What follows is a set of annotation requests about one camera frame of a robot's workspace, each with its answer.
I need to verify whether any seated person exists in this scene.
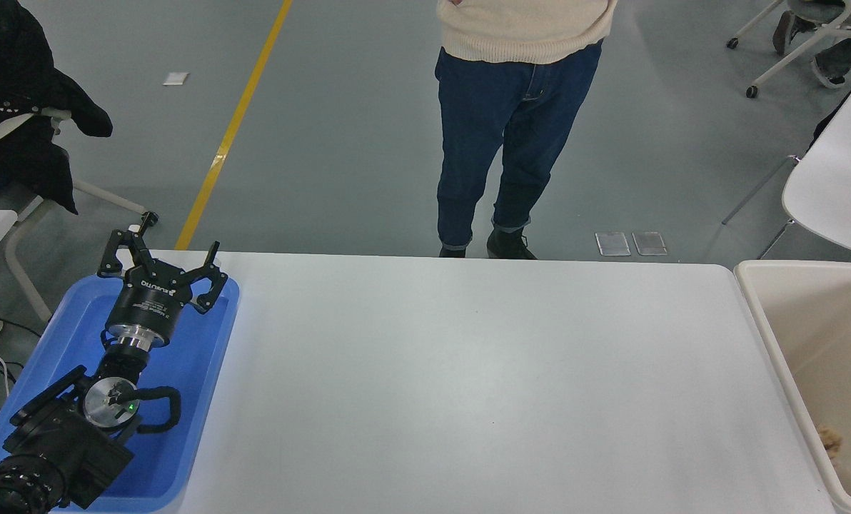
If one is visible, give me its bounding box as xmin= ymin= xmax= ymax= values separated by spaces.
xmin=0 ymin=0 xmax=114 ymax=215

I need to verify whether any tan paper ball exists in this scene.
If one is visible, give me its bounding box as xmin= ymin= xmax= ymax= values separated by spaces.
xmin=816 ymin=425 xmax=845 ymax=466

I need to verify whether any blue plastic tray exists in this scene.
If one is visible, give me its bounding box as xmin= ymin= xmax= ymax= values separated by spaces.
xmin=0 ymin=275 xmax=241 ymax=513

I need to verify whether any white frame chair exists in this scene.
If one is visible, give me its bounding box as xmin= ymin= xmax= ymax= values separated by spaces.
xmin=0 ymin=107 xmax=159 ymax=323

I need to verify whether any white round table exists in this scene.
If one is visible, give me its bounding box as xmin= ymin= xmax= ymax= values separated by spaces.
xmin=722 ymin=54 xmax=851 ymax=262

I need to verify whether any large pale bin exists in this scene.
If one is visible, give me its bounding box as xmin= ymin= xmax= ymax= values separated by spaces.
xmin=734 ymin=260 xmax=851 ymax=514

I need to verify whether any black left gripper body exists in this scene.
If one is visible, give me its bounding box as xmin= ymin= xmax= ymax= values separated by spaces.
xmin=106 ymin=263 xmax=209 ymax=338

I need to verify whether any white wheeled office chair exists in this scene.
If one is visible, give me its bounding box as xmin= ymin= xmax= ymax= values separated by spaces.
xmin=725 ymin=0 xmax=851 ymax=99

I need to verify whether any standing person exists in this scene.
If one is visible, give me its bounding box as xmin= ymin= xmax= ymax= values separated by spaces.
xmin=435 ymin=0 xmax=619 ymax=260

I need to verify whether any person on office chair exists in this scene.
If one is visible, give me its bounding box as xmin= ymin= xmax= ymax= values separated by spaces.
xmin=772 ymin=0 xmax=851 ymax=88

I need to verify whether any clear floor plate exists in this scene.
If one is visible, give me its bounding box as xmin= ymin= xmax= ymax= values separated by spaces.
xmin=632 ymin=231 xmax=668 ymax=256
xmin=595 ymin=232 xmax=632 ymax=257

